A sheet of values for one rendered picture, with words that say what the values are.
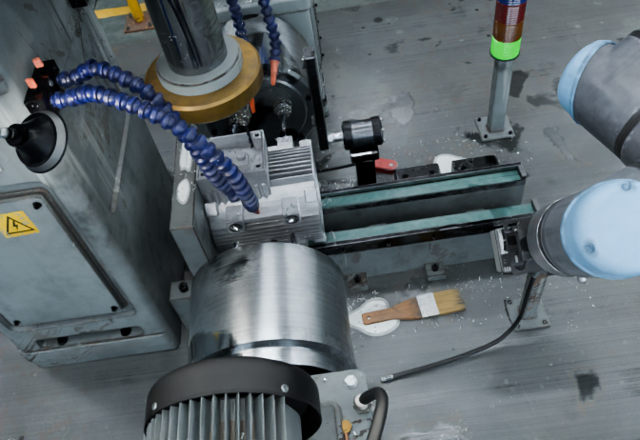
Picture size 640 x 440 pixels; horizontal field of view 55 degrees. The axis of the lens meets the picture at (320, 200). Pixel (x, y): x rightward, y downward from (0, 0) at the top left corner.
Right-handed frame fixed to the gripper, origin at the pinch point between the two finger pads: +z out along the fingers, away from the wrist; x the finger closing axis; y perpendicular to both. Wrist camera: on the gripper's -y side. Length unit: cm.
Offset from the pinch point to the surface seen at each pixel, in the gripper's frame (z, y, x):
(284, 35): 30, 34, -51
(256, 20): 30, 39, -55
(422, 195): 32.5, 10.6, -13.4
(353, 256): 29.9, 26.3, -3.0
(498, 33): 31, -10, -44
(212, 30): -12, 42, -36
